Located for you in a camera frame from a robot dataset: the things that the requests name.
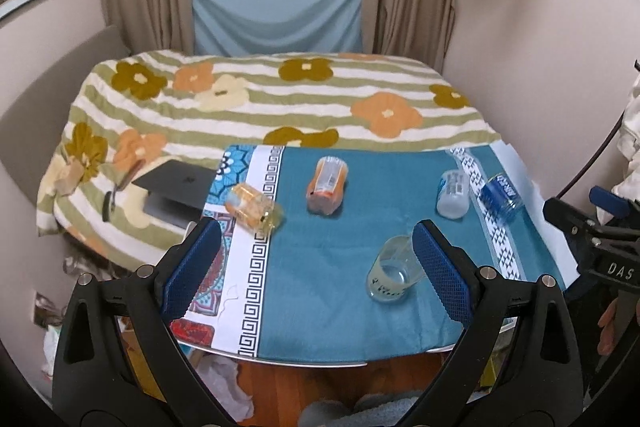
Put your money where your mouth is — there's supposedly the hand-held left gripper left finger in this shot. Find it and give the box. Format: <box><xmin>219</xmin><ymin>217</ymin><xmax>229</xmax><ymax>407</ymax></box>
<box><xmin>52</xmin><ymin>217</ymin><xmax>236</xmax><ymax>427</ymax></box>

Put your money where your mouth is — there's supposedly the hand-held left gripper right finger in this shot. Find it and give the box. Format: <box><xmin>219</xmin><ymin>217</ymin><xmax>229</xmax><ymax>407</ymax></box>
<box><xmin>400</xmin><ymin>220</ymin><xmax>584</xmax><ymax>427</ymax></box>

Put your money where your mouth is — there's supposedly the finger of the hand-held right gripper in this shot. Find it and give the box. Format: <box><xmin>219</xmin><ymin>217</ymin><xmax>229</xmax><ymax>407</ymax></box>
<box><xmin>588</xmin><ymin>185</ymin><xmax>632</xmax><ymax>218</ymax></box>

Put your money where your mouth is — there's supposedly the clear cup with pale print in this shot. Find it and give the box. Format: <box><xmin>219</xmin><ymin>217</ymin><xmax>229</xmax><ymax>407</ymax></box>
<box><xmin>366</xmin><ymin>235</ymin><xmax>427</xmax><ymax>303</ymax></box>

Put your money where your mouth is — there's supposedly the person's right hand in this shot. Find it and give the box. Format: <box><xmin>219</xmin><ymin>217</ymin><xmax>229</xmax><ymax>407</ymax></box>
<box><xmin>597</xmin><ymin>297</ymin><xmax>624</xmax><ymax>356</ymax></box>

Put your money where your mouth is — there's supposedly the white cloth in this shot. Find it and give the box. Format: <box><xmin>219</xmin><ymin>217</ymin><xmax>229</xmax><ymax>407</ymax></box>
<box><xmin>611</xmin><ymin>69</ymin><xmax>640</xmax><ymax>200</ymax></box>

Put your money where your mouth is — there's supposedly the white plastic bottle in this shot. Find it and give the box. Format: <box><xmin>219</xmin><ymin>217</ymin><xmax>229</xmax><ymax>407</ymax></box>
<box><xmin>436</xmin><ymin>169</ymin><xmax>471</xmax><ymax>220</ymax></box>

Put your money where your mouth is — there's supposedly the grey laptop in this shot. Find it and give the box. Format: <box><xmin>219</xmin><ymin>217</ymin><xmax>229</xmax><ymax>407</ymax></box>
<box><xmin>131</xmin><ymin>159</ymin><xmax>217</xmax><ymax>230</ymax></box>

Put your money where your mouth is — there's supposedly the yellow-orange plastic bottle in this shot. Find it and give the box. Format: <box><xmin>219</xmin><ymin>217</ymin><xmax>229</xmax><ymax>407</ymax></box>
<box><xmin>224</xmin><ymin>182</ymin><xmax>286</xmax><ymax>234</ymax></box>

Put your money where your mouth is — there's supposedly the hairbrush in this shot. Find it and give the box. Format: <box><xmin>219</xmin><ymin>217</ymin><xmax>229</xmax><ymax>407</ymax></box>
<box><xmin>102</xmin><ymin>159</ymin><xmax>146</xmax><ymax>223</ymax></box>

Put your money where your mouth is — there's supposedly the teal patterned tablecloth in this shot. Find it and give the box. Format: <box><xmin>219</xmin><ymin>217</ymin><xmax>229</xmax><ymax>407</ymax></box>
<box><xmin>169</xmin><ymin>144</ymin><xmax>567</xmax><ymax>364</ymax></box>

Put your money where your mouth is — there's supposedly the white plastic bag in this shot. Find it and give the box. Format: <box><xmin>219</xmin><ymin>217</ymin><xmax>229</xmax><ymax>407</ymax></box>
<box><xmin>194</xmin><ymin>349</ymin><xmax>257</xmax><ymax>424</ymax></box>

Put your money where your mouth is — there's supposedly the orange plastic bottle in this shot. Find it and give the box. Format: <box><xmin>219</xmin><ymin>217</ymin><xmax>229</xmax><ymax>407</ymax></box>
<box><xmin>305</xmin><ymin>156</ymin><xmax>349</xmax><ymax>214</ymax></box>

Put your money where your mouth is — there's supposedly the grey fuzzy slipper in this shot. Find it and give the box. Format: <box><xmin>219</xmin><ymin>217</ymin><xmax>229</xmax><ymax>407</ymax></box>
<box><xmin>299</xmin><ymin>388</ymin><xmax>426</xmax><ymax>427</ymax></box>

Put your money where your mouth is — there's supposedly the floral striped blanket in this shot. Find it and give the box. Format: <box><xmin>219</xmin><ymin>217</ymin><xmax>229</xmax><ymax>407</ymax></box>
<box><xmin>36</xmin><ymin>49</ymin><xmax>502</xmax><ymax>272</ymax></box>

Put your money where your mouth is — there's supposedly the grey upholstered headboard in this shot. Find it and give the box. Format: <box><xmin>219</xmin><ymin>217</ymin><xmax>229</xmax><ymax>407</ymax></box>
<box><xmin>0</xmin><ymin>24</ymin><xmax>132</xmax><ymax>168</ymax></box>

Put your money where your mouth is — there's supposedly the light blue cloth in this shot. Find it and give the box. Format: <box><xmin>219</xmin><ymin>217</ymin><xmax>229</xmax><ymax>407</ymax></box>
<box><xmin>190</xmin><ymin>0</ymin><xmax>366</xmax><ymax>56</ymax></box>

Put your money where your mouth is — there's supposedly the black cable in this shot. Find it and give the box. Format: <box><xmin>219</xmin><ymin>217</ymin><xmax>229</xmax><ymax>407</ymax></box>
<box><xmin>554</xmin><ymin>109</ymin><xmax>628</xmax><ymax>204</ymax></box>

